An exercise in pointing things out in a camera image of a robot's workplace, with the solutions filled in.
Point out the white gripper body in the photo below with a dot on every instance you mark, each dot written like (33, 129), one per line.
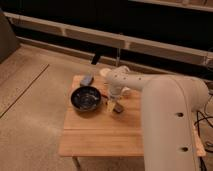
(113, 97)

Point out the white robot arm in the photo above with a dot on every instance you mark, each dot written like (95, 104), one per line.
(167, 104)

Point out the white ceramic cup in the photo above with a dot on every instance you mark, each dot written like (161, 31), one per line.
(103, 72)

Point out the dark ceramic bowl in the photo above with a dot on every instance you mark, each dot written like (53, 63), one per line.
(85, 98)

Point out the blue grey sponge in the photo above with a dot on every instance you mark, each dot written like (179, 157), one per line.
(87, 80)

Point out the wooden table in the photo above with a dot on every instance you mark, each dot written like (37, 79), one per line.
(107, 135)

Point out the grey panel at left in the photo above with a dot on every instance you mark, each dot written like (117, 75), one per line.
(8, 40)

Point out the black table leg post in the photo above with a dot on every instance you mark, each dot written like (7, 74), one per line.
(96, 58)

